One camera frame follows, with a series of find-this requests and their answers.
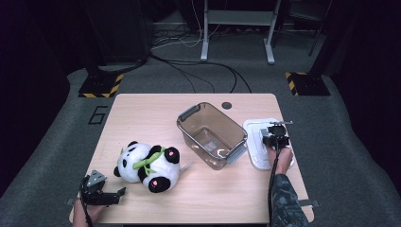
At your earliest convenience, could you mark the black floor cable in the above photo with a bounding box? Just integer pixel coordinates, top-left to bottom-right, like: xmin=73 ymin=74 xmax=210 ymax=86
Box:
xmin=164 ymin=61 xmax=217 ymax=95
xmin=149 ymin=51 xmax=253 ymax=95

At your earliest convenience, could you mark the person's right hand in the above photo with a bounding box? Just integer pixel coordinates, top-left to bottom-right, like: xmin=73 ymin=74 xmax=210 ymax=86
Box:
xmin=267 ymin=145 xmax=294 ymax=175

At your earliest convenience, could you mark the white floor cable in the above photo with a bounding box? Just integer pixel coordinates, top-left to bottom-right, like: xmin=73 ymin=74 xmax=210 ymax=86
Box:
xmin=150 ymin=0 xmax=221 ymax=50

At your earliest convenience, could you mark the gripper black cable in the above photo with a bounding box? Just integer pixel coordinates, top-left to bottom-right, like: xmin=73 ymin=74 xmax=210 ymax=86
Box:
xmin=267 ymin=138 xmax=282 ymax=227
xmin=78 ymin=176 xmax=95 ymax=227

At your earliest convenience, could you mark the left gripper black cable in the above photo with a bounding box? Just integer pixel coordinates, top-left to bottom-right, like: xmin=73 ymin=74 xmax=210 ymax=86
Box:
xmin=78 ymin=176 xmax=95 ymax=227

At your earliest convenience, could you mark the panda plush toy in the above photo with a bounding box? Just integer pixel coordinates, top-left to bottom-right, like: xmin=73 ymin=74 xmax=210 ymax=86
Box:
xmin=113 ymin=140 xmax=194 ymax=194

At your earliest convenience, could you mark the dark equipment cabinet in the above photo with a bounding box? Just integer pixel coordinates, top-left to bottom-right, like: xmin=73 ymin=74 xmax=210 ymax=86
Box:
xmin=79 ymin=0 xmax=150 ymax=65

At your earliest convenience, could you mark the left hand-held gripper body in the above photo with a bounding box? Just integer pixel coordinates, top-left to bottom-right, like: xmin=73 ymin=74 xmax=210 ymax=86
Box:
xmin=79 ymin=169 xmax=110 ymax=207

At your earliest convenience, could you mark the white metal desk frame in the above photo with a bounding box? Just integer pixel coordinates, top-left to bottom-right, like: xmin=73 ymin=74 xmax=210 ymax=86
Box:
xmin=200 ymin=0 xmax=283 ymax=65

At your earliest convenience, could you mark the transparent brown storage box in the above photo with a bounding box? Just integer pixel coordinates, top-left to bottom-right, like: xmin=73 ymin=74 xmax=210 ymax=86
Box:
xmin=176 ymin=101 xmax=249 ymax=171

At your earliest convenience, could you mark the person's left hand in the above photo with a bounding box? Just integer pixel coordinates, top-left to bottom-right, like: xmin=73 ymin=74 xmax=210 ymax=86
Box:
xmin=73 ymin=199 xmax=108 ymax=227

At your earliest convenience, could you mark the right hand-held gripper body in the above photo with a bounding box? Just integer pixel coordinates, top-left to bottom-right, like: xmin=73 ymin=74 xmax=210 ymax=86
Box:
xmin=260 ymin=120 xmax=294 ymax=149

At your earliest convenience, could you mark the white storage box lid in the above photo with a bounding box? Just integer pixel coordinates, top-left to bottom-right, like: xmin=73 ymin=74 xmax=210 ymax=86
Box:
xmin=242 ymin=117 xmax=296 ymax=171

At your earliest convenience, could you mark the black yellow striped stand base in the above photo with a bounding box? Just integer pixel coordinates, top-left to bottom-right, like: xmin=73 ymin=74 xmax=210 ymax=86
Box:
xmin=285 ymin=71 xmax=331 ymax=96
xmin=78 ymin=73 xmax=125 ymax=98

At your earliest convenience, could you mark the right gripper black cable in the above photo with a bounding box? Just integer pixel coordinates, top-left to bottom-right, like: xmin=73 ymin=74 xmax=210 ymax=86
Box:
xmin=267 ymin=138 xmax=282 ymax=227

